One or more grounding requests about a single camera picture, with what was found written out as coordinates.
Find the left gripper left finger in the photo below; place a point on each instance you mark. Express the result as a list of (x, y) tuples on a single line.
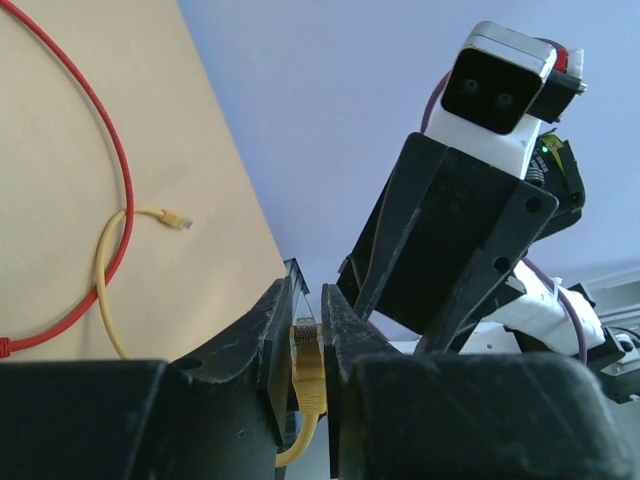
[(218, 412)]

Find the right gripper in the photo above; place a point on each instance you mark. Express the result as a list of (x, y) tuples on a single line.
[(449, 229)]

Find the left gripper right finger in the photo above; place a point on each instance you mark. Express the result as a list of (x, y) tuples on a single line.
[(447, 416)]

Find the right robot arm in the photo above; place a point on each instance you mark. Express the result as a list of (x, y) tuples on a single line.
[(533, 312)]

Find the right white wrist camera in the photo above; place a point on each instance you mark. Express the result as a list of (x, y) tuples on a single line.
[(502, 87)]

